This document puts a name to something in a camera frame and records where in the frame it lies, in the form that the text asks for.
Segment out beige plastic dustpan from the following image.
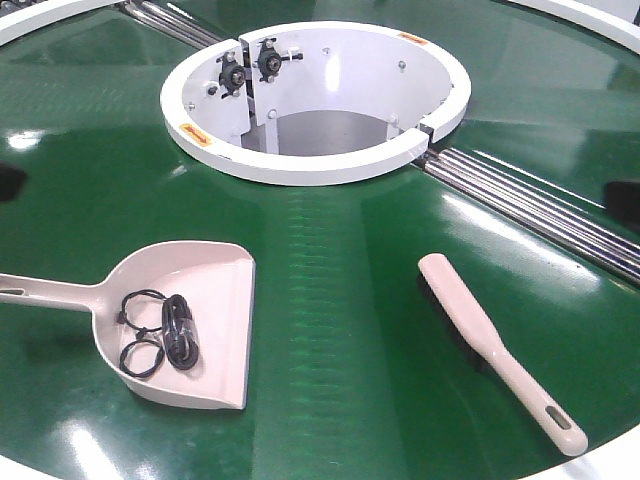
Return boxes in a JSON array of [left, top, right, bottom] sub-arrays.
[[1, 240, 255, 410]]

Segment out black cable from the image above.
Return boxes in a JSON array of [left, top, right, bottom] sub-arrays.
[[160, 293, 201, 372]]

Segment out beige hand brush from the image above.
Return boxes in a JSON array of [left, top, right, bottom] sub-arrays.
[[418, 253, 589, 457]]

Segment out thin black wire coils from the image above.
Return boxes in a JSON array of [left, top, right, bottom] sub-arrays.
[[115, 288, 167, 379]]

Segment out white outer conveyor rim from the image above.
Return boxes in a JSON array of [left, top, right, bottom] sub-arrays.
[[1, 0, 639, 53]]

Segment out black bearing right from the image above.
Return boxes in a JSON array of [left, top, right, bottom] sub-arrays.
[[256, 37, 304, 83]]

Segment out black bearing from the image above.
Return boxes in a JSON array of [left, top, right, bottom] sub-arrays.
[[256, 37, 304, 83], [216, 51, 246, 98]]

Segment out black bearing left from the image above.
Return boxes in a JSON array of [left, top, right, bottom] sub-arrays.
[[216, 51, 246, 98]]

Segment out chrome roller bars right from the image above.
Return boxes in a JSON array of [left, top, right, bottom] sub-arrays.
[[413, 148, 639, 287]]

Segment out chrome roller bars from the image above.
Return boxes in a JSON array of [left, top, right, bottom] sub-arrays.
[[117, 1, 225, 49], [413, 148, 639, 287]]

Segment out chrome roller bars left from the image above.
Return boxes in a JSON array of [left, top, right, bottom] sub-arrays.
[[117, 1, 225, 49]]

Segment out white inner conveyor ring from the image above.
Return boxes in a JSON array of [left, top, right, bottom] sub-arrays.
[[159, 20, 472, 187]]

